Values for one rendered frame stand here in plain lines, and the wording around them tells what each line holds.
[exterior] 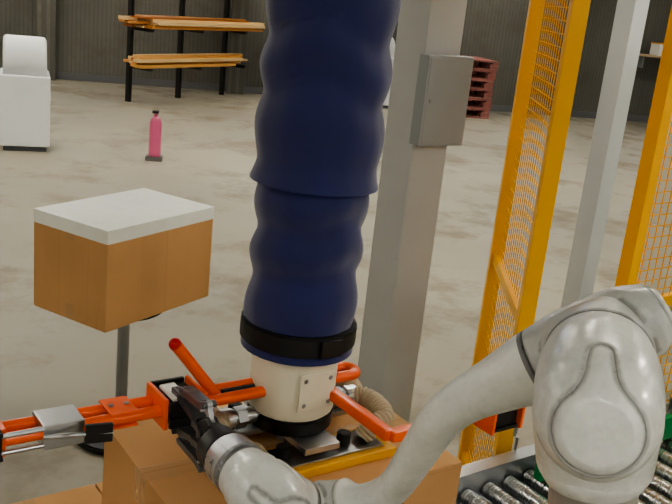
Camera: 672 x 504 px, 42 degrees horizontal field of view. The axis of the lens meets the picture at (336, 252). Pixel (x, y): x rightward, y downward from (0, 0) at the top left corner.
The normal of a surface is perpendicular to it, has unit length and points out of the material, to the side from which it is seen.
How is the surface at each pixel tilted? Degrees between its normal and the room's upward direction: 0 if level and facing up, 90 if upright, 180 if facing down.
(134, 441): 1
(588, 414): 89
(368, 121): 75
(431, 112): 90
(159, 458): 1
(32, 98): 90
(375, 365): 90
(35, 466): 0
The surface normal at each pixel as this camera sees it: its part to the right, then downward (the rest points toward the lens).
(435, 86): 0.57, 0.29
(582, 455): -0.24, 0.11
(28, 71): 0.33, 0.12
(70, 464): 0.10, -0.95
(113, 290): 0.84, 0.23
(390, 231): -0.82, 0.08
